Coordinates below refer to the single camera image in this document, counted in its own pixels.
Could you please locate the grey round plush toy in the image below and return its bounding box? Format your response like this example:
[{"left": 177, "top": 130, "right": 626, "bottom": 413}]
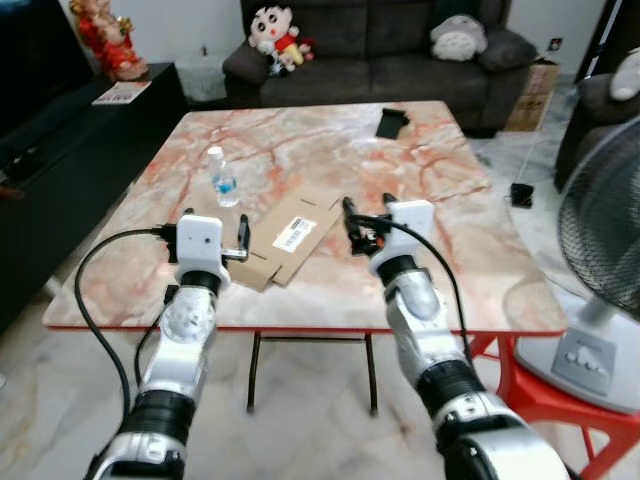
[{"left": 430, "top": 15, "right": 490, "bottom": 62}]

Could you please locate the brown cardboard box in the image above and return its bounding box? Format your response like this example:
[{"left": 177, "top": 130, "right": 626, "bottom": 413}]
[{"left": 228, "top": 185, "right": 347, "bottom": 292}]

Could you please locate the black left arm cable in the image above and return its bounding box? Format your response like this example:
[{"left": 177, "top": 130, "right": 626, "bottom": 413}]
[{"left": 75, "top": 226, "right": 181, "bottom": 416}]

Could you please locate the cartoon boy plush doll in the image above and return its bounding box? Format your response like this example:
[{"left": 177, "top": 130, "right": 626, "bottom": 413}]
[{"left": 247, "top": 4, "right": 315, "bottom": 74}]

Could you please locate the small black pouch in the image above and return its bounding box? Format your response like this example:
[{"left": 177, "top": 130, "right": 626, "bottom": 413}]
[{"left": 374, "top": 107, "right": 410, "bottom": 141}]

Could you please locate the red plastic stool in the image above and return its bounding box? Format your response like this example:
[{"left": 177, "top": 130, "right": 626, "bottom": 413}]
[{"left": 468, "top": 333, "right": 640, "bottom": 480}]

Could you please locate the dark grey sofa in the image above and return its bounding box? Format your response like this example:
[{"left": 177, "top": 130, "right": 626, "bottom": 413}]
[{"left": 222, "top": 0, "right": 542, "bottom": 137}]

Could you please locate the red gold deity statue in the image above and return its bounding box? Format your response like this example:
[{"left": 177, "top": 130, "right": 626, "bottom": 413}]
[{"left": 69, "top": 0, "right": 150, "bottom": 82}]

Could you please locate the black television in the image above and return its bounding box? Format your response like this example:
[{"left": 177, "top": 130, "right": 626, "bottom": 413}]
[{"left": 0, "top": 0, "right": 97, "bottom": 141}]

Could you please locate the white plush pillow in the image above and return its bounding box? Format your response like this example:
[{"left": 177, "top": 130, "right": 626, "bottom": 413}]
[{"left": 609, "top": 48, "right": 640, "bottom": 102}]

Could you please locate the dark grey armchair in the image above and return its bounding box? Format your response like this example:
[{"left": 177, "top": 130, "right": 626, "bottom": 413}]
[{"left": 555, "top": 0, "right": 640, "bottom": 191}]

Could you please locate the dark grey cushion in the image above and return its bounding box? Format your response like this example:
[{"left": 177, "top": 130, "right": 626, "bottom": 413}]
[{"left": 478, "top": 28, "right": 540, "bottom": 72}]

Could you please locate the long black TV cabinet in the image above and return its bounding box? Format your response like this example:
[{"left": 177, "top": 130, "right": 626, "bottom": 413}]
[{"left": 0, "top": 62, "right": 189, "bottom": 336}]

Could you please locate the small black power adapter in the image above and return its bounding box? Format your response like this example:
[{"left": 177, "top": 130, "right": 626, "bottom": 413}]
[{"left": 509, "top": 183, "right": 537, "bottom": 209}]

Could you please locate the marble top red-edged table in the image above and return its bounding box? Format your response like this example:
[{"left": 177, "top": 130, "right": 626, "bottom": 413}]
[{"left": 42, "top": 100, "right": 569, "bottom": 416}]

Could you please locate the white standing fan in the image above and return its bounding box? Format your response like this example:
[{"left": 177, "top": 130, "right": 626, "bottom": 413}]
[{"left": 515, "top": 115, "right": 640, "bottom": 414}]

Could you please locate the red white booklet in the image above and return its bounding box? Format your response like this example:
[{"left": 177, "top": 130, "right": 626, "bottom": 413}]
[{"left": 91, "top": 80, "right": 152, "bottom": 107}]

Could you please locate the clear plastic water bottle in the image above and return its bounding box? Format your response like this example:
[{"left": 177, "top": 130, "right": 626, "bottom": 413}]
[{"left": 207, "top": 146, "right": 242, "bottom": 209}]

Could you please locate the brown cardboard carton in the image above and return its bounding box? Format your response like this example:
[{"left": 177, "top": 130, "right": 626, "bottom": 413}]
[{"left": 504, "top": 60, "right": 562, "bottom": 134}]

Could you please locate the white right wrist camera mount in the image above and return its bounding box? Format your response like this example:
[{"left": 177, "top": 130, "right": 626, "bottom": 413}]
[{"left": 386, "top": 199, "right": 437, "bottom": 263}]

